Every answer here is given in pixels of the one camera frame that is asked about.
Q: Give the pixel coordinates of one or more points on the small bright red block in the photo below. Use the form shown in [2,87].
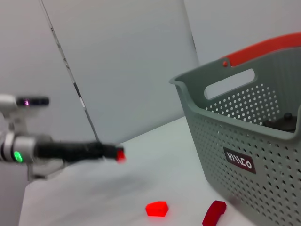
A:
[120,155]

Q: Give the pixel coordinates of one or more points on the dark clay teapot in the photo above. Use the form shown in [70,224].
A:
[284,123]

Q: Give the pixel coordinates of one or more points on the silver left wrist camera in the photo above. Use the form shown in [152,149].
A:
[33,101]

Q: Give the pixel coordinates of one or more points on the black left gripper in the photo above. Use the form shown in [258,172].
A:
[65,150]

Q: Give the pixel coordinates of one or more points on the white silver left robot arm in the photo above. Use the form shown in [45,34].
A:
[23,146]

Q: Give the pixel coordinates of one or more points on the dark red long brick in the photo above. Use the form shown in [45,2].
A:
[214,213]

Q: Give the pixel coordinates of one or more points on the grey perforated storage bin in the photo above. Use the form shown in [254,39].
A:
[235,146]

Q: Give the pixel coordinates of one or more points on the bright red sloped block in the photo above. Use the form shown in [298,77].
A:
[157,208]

